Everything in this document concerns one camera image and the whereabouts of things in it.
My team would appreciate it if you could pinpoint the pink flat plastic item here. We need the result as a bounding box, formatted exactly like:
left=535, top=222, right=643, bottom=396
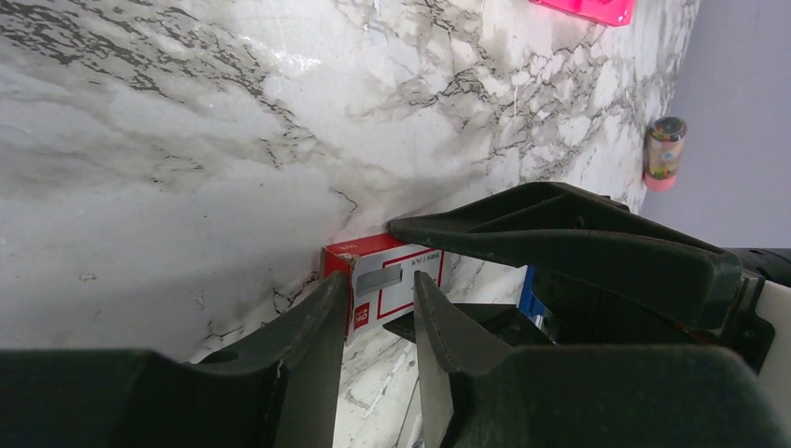
left=532, top=0, right=636, bottom=27

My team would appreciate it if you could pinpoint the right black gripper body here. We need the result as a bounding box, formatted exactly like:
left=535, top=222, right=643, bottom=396
left=719, top=248, right=790, bottom=373

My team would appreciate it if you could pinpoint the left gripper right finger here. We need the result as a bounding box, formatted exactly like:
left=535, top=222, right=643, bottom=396
left=414, top=272, right=790, bottom=447

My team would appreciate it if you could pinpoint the colourful pink capped tube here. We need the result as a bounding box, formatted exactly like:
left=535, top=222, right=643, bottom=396
left=643, top=117, right=687, bottom=192

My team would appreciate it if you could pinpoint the blue black stapler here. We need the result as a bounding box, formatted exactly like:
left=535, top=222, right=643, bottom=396
left=518, top=265, right=557, bottom=344

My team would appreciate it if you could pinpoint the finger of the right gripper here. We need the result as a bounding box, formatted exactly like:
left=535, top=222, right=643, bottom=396
left=387, top=182, right=742, bottom=330
left=382, top=302, right=545, bottom=347

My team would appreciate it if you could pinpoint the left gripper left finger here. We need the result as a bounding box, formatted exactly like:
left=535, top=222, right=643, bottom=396
left=1, top=273, right=348, bottom=447

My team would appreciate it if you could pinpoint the red white staple box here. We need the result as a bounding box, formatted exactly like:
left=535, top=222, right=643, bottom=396
left=321, top=233, right=451, bottom=345

